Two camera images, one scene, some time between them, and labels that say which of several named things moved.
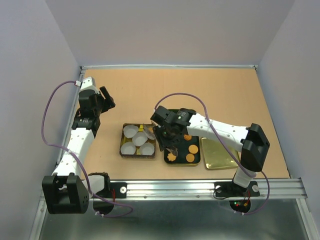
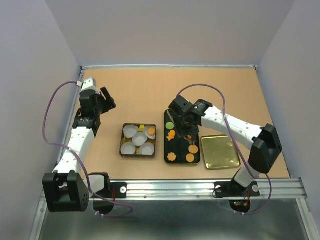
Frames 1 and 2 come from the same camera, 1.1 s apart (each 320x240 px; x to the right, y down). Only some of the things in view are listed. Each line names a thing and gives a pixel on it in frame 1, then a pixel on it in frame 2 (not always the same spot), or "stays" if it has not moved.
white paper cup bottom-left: [128, 148] stays
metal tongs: [149, 132] -> [192, 140]
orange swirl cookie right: [187, 137] stays
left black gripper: [108, 103] stays
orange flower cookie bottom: [171, 157] stays
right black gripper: [163, 141] -> [183, 130]
